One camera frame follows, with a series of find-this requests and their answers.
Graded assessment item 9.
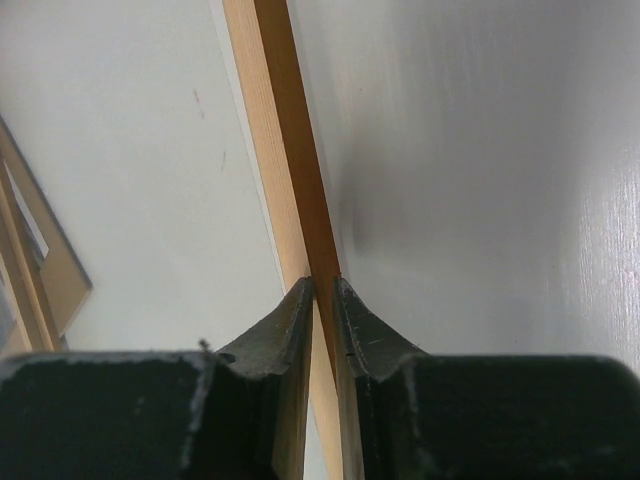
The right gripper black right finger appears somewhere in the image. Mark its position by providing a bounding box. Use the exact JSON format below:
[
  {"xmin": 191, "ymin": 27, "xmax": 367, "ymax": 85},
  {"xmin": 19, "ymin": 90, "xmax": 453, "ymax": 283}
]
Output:
[{"xmin": 333, "ymin": 278, "xmax": 639, "ymax": 479}]

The brown frame backing board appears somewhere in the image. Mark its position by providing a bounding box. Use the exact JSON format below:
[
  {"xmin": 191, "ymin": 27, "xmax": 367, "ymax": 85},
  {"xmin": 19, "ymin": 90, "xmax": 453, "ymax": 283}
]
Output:
[{"xmin": 1, "ymin": 123, "xmax": 92, "ymax": 335}]

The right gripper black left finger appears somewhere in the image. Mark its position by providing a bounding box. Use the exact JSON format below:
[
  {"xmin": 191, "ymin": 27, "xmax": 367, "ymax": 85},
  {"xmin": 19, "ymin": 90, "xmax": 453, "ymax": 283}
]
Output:
[{"xmin": 1, "ymin": 277, "xmax": 314, "ymax": 479}]

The wooden picture frame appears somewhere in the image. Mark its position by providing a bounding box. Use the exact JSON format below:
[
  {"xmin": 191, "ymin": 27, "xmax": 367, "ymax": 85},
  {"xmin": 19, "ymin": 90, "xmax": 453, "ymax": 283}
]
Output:
[{"xmin": 0, "ymin": 0, "xmax": 361, "ymax": 480}]

